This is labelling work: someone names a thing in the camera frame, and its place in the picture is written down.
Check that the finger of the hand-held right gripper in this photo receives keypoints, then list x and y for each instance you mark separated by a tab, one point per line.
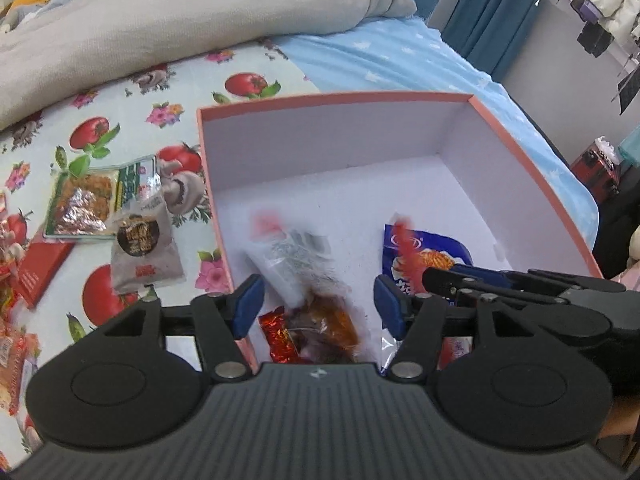
450	287
480	274

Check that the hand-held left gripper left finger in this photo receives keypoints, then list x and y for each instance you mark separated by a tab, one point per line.
248	306

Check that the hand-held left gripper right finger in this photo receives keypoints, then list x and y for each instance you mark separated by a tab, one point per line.
392	310

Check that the blue and white snack packet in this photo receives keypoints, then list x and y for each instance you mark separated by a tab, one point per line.
430	255

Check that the red foil candy packet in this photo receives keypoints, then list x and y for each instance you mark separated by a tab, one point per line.
275	341

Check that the brown snack packet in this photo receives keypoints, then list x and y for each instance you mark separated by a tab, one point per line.
331	325

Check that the clear packet with dark snack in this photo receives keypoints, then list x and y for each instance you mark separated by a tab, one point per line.
295	255

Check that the pink cardboard box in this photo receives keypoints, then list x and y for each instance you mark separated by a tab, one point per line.
350	135

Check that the green snack packet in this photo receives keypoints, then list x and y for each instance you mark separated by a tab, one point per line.
85	200

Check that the grey packet with brown circle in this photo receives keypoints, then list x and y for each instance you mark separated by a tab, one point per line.
145	266

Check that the red suitcase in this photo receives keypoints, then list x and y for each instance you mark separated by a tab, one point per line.
597	170

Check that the flat red snack packet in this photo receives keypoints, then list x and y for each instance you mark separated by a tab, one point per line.
40	271

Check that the floral printed sheet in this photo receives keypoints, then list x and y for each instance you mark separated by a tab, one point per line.
125	125

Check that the large spicy strips packet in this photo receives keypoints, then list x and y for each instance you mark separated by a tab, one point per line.
12	370

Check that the blue curtain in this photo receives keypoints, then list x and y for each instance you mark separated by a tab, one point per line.
490	20

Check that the grey duvet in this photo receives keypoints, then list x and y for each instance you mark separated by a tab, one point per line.
175	20

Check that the white hanging jacket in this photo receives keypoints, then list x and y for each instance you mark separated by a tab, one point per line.
617	0

